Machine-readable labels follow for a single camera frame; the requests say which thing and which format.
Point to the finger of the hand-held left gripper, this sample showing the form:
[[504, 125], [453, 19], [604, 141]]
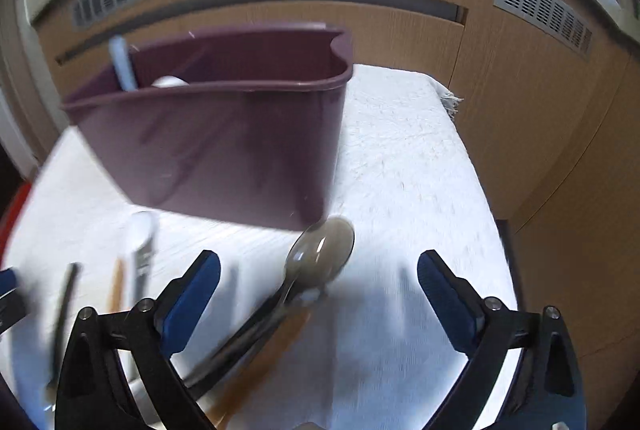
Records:
[[7, 282]]

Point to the short grey vent grille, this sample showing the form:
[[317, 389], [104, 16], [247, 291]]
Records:
[[540, 4]]

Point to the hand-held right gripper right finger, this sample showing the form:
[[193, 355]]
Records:
[[445, 300]]

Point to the purple plastic utensil holder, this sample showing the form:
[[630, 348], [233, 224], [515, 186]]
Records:
[[225, 149]]

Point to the white textured cloth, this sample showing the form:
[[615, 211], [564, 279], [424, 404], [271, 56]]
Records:
[[400, 159]]

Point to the metal spoon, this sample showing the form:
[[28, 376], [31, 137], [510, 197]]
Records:
[[320, 255]]

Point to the white plastic spoon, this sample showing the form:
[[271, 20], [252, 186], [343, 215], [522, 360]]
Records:
[[121, 59], [142, 230]]

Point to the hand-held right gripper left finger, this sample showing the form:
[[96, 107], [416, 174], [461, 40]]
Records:
[[192, 305]]

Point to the red plastic object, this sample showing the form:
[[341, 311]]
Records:
[[17, 210]]

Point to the black chopstick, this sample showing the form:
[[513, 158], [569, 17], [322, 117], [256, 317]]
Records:
[[65, 305]]

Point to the wooden chopstick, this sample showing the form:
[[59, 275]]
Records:
[[260, 360], [116, 285]]

